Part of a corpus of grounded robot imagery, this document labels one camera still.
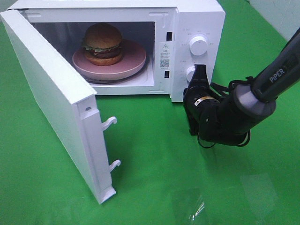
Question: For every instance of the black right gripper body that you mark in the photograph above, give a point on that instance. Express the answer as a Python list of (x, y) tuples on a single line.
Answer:
[(197, 97)]

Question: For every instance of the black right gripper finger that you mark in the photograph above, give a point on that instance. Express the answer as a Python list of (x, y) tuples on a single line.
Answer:
[(199, 77), (193, 124)]

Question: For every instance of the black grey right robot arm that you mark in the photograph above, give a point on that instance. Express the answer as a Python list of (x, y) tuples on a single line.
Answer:
[(225, 115)]

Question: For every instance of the burger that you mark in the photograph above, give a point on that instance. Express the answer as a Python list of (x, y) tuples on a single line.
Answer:
[(102, 44)]

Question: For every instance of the glass microwave turntable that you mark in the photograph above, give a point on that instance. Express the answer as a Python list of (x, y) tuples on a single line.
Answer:
[(140, 70)]

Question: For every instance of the white warning label sticker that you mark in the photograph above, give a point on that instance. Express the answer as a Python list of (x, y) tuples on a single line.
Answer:
[(165, 55)]

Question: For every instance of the white microwave door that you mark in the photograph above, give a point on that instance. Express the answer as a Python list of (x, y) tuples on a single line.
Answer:
[(67, 101)]

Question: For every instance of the pink plate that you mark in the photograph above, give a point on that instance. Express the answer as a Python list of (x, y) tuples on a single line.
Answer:
[(130, 49)]

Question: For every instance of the white microwave knob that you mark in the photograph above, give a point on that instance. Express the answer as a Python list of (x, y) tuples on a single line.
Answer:
[(198, 45), (189, 73)]

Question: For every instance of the white microwave oven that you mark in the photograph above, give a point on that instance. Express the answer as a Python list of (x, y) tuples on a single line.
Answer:
[(63, 24)]

